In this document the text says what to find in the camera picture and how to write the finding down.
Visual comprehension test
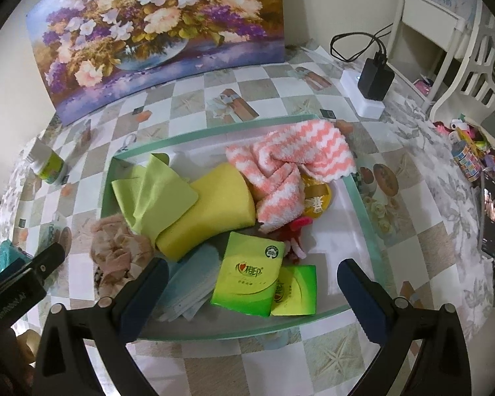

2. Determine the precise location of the person's left hand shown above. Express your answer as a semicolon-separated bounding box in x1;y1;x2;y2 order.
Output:
8;332;40;396

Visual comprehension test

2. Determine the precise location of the flower painting poster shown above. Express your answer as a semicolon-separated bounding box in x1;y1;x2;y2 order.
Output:
26;0;285;126

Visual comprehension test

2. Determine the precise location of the colourful puzzle cylinder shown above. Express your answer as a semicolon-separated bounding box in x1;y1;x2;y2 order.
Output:
451;140;485;182

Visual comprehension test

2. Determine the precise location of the white power strip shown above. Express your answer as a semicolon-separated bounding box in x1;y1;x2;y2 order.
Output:
340;68;386;119

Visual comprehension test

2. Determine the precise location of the grey floral tablecloth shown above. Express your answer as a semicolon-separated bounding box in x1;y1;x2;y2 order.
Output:
0;91;495;396

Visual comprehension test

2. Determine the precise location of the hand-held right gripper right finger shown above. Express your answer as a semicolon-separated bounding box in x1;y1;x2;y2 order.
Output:
337;258;473;396

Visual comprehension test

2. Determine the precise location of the pile of small toys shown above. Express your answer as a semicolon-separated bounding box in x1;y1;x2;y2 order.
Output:
433;117;495;174

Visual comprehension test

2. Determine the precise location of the teal plastic bag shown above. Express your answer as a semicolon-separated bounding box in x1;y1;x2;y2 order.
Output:
0;239;34;275

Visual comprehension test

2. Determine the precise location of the white frame stand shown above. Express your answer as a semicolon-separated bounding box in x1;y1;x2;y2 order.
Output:
385;0;467;104

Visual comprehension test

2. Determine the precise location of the black charger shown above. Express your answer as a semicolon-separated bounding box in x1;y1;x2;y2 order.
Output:
357;57;395;102

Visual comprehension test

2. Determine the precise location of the pink white wavy towel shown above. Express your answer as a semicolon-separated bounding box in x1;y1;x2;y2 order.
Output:
225;119;355;232

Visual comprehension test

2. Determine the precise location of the white ornate chair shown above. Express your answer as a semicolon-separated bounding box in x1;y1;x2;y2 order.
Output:
429;0;495;120

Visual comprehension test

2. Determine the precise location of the yellow sponge cloth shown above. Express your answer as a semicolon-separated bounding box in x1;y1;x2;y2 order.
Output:
156;162;257;262

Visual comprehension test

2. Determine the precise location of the white bottle green label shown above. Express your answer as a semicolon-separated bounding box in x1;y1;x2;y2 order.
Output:
28;136;69;186

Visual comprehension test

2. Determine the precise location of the red and white fabric item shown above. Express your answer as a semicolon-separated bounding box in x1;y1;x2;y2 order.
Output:
264;216;314;261

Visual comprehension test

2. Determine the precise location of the green tissue pack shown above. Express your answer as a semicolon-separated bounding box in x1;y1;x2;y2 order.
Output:
271;265;317;317
210;231;285;318

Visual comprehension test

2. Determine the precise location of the round yellow container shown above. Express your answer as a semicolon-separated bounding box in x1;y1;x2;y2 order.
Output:
300;173;334;220

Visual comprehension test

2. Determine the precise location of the dark photo frame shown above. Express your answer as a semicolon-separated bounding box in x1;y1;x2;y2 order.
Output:
476;171;495;258

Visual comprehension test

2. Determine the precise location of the beige scrunchie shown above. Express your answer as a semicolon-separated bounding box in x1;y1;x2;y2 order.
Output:
90;214;155;298

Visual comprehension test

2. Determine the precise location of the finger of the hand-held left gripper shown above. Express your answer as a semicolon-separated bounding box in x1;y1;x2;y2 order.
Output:
25;241;65;285

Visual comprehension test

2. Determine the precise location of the blue face mask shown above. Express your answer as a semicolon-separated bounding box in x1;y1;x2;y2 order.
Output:
154;244;227;323

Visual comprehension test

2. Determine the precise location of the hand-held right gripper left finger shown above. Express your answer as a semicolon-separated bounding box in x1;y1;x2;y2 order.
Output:
32;257;170;396

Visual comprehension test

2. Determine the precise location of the teal shallow box tray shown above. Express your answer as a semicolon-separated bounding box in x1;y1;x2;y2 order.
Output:
101;115;386;342

